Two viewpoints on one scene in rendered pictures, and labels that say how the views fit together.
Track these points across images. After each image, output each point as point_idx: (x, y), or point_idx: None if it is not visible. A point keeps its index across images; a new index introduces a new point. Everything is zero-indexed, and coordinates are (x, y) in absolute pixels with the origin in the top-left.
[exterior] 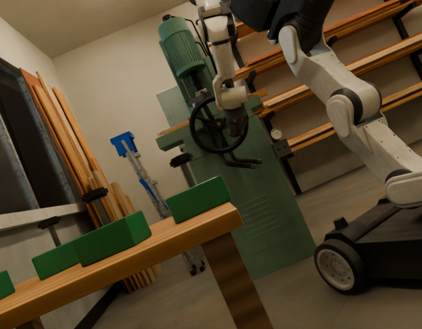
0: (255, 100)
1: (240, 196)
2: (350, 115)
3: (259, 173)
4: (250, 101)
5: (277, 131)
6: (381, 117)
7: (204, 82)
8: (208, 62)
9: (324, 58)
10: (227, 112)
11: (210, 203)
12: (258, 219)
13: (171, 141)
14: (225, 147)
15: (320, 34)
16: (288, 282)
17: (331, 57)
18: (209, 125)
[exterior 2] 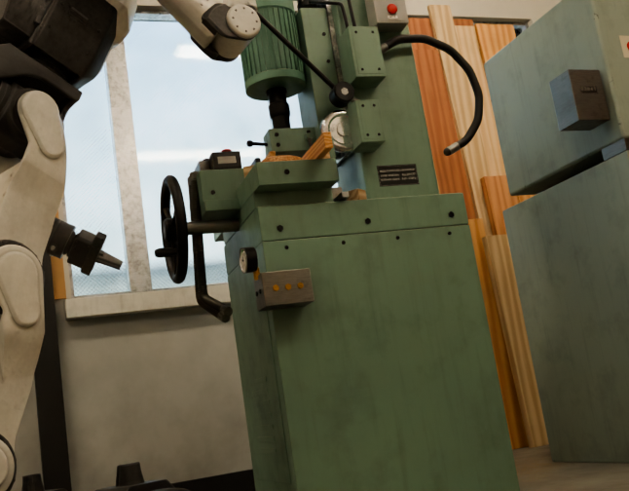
0: (255, 175)
1: (252, 363)
2: None
3: (261, 330)
4: (252, 177)
5: (243, 256)
6: None
7: (312, 103)
8: (342, 51)
9: None
10: None
11: None
12: (263, 419)
13: (218, 233)
14: (174, 275)
15: (14, 128)
16: None
17: (6, 180)
18: (205, 219)
